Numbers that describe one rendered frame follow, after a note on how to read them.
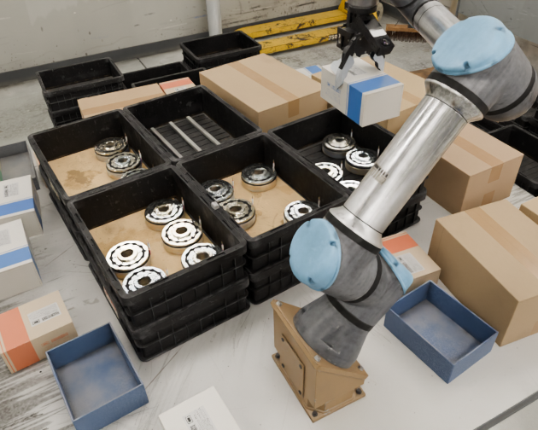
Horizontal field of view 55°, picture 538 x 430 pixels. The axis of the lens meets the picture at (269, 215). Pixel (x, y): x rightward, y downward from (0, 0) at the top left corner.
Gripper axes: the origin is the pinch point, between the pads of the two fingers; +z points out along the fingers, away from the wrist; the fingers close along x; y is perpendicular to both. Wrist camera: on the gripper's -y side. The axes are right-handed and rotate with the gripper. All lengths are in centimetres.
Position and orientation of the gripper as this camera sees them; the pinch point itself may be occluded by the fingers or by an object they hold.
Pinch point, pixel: (360, 84)
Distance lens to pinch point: 144.1
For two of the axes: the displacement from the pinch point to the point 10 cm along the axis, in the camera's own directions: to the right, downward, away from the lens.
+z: 0.2, 7.8, 6.3
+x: -8.9, 3.1, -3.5
